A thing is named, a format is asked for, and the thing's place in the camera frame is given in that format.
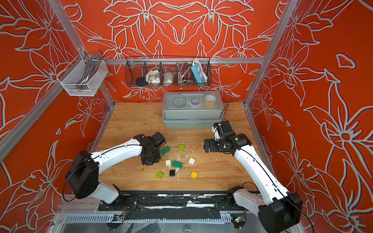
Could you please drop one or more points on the lime green lego brick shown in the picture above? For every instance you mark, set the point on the lime green lego brick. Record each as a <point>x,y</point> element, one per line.
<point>160,175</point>
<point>181,147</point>

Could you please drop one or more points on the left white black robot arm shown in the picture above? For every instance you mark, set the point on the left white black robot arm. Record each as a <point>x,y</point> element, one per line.
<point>83,174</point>

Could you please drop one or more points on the dark green long lego brick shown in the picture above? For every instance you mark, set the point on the dark green long lego brick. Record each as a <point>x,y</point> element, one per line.
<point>165,150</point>

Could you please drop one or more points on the yellow lego brick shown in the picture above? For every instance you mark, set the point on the yellow lego brick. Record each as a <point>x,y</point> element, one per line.
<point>194,175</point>

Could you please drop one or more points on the white crumpled bag in basket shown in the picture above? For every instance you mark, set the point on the white crumpled bag in basket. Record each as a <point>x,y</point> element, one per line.
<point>153,77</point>

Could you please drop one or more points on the clear plastic wall bin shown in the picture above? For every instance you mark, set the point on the clear plastic wall bin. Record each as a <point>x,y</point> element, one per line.
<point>85,76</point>

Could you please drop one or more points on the blue white box in basket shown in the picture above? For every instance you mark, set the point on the blue white box in basket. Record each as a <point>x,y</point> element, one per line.
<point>198,73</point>

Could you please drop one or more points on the black wire basket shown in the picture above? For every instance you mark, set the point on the black wire basket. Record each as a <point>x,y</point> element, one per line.
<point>175,71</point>

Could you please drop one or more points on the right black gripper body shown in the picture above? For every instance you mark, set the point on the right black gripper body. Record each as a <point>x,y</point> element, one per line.
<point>215,145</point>

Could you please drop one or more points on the grey plastic storage box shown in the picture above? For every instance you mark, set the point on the grey plastic storage box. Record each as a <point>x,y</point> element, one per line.
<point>192,110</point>

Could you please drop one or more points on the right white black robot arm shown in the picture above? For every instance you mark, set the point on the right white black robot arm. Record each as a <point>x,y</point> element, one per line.
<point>276,208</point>

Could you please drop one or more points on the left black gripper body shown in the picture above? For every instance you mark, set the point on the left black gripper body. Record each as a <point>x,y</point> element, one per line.
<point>154,158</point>

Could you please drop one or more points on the white lego brick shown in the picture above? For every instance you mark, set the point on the white lego brick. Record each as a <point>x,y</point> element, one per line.
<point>191,161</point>
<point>168,162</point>

